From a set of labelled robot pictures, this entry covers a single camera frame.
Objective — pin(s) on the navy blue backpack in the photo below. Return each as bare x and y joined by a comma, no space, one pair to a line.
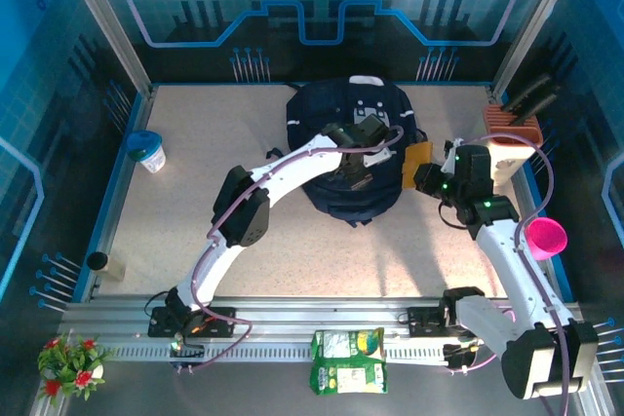
317,109

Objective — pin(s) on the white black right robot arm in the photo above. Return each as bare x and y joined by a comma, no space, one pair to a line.
512,270

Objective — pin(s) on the orange white knife block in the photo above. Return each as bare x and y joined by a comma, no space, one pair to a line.
512,153

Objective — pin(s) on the pink plastic cup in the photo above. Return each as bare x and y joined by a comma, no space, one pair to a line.
548,238

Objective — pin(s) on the white cup with blue lid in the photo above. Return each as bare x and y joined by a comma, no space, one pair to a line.
148,153

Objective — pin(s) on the green snack bag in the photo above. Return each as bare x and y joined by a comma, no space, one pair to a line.
348,362

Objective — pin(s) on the beige bottle with black cap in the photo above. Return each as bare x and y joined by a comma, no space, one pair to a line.
107,267

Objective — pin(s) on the artificial red flower plant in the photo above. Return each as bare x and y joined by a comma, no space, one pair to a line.
73,367

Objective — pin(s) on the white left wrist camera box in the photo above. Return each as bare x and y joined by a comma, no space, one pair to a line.
378,156

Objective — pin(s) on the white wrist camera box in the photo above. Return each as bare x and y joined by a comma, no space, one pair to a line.
452,150
378,156

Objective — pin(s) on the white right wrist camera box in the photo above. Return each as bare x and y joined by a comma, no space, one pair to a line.
452,150

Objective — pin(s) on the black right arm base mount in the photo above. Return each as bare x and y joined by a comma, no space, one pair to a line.
424,321

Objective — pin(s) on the aluminium frame post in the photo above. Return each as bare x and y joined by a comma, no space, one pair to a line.
534,21
105,21

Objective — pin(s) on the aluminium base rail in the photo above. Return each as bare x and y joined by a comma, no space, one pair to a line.
312,311

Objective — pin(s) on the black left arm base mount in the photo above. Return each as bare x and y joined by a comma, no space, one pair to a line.
161,323

